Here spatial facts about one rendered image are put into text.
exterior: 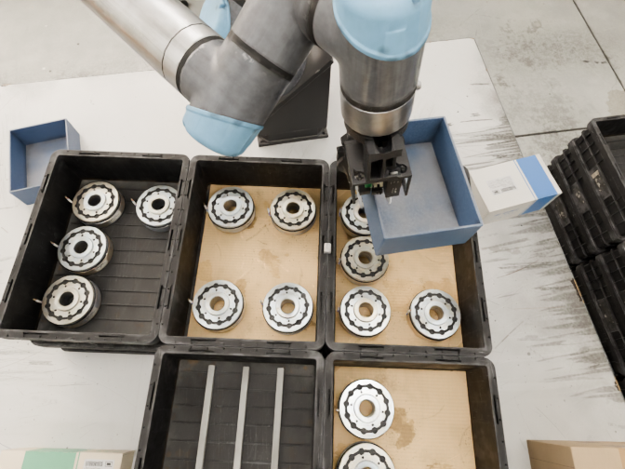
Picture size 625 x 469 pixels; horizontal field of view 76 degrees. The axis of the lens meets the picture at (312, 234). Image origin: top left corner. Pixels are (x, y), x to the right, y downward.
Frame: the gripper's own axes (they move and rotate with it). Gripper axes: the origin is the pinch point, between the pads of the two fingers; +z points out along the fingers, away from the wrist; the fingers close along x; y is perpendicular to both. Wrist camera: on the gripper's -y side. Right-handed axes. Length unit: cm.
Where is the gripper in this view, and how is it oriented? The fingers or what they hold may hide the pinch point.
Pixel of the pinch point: (368, 183)
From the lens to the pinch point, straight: 63.6
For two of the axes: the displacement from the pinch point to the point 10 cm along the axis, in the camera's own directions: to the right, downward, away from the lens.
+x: 9.9, -1.6, -0.5
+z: 1.0, 3.7, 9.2
